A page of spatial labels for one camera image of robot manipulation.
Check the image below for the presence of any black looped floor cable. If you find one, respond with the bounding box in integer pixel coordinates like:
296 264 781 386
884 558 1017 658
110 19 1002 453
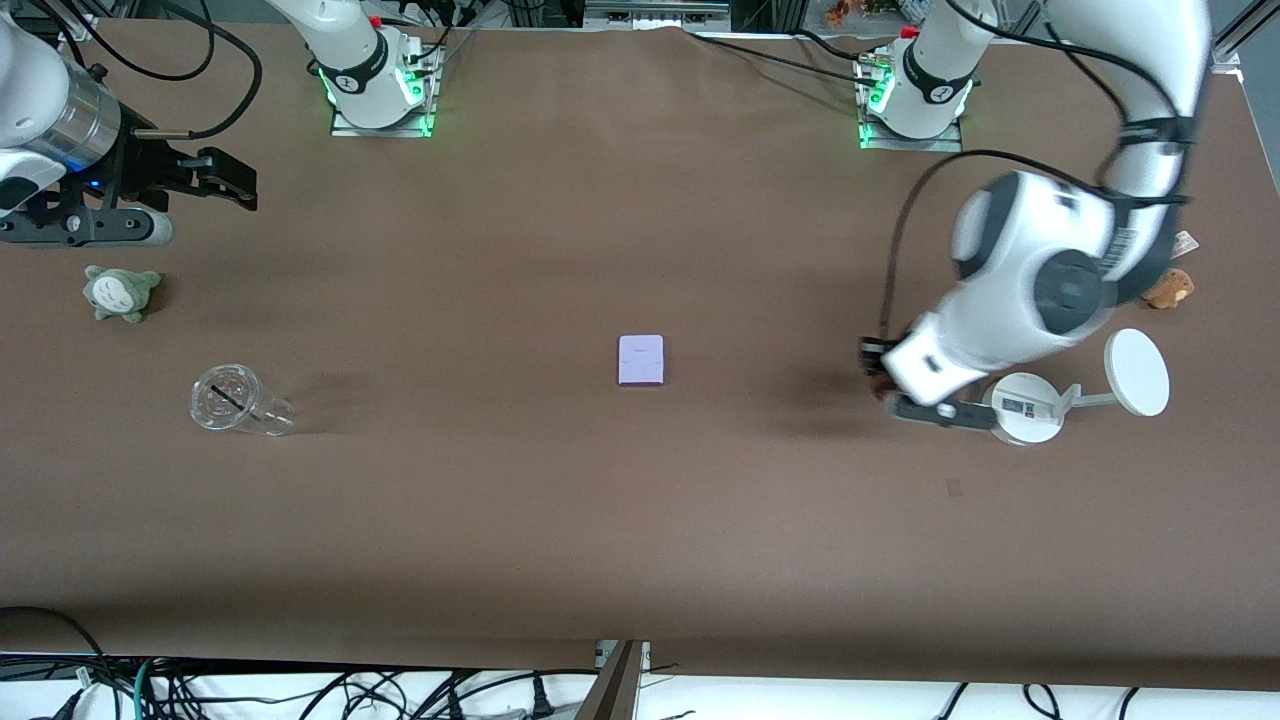
0 605 116 720

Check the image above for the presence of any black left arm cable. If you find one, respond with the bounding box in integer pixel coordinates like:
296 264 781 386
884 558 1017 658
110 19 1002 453
880 0 1196 346

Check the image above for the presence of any long black table cable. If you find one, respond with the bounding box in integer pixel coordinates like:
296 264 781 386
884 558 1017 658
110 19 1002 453
688 32 867 89

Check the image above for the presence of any grey-green plush toy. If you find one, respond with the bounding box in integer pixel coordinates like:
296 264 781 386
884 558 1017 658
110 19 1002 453
83 264 163 324

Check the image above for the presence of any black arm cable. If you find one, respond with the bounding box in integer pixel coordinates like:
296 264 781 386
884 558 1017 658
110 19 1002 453
40 0 264 141
880 0 1196 346

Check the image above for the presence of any white desk lamp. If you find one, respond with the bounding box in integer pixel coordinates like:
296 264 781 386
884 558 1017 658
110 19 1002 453
980 328 1171 447

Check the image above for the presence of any black straw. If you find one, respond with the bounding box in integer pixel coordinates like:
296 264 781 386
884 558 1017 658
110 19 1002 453
208 384 263 423

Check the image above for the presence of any clear plastic cup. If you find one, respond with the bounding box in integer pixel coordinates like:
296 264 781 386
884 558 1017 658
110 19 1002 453
188 363 297 438

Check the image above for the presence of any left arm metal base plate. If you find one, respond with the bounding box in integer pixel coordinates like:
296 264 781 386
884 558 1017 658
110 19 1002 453
857 50 964 153

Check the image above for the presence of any brown plush toy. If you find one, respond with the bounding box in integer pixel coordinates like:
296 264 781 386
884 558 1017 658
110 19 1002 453
1143 268 1197 310

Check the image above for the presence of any lavender phone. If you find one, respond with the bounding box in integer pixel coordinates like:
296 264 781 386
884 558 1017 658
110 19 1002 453
617 334 667 388

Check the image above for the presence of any grey metal frame post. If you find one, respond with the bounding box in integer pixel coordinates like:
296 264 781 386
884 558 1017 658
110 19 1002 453
575 640 651 720

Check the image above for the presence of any short black table cable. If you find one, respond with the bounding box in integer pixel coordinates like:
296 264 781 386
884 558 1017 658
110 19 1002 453
795 28 877 61

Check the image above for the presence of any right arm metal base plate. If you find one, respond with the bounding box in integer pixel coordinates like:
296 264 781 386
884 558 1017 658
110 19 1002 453
330 45 442 138

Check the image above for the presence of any aluminium frame rail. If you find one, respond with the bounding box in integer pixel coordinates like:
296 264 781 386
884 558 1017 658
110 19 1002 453
583 0 733 29

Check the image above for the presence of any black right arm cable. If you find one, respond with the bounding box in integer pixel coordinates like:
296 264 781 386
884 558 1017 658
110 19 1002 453
40 0 264 141

